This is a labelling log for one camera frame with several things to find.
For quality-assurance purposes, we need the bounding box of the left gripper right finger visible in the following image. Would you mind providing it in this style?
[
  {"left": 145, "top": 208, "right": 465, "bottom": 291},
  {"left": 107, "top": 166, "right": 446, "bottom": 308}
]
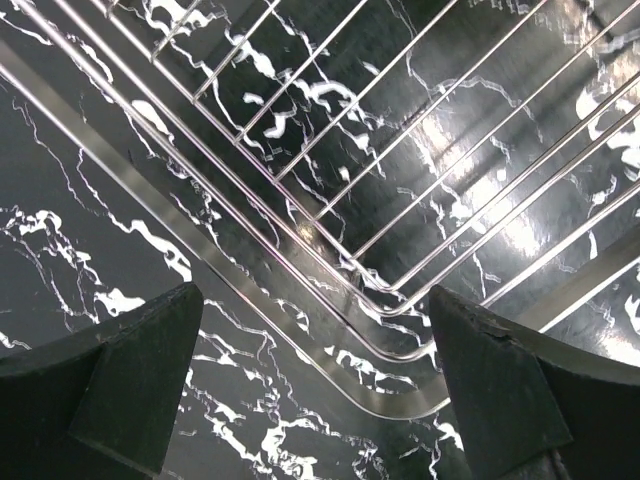
[{"left": 428, "top": 286, "right": 639, "bottom": 479}]

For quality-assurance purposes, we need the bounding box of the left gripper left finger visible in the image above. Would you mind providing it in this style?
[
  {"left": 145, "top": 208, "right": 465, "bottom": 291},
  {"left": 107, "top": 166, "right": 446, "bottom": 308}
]
[{"left": 1, "top": 282, "right": 204, "bottom": 479}]

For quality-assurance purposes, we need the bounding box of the metal wire dish rack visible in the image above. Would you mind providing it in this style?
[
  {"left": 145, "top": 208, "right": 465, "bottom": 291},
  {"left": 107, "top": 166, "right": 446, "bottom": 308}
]
[{"left": 0, "top": 0, "right": 640, "bottom": 421}]

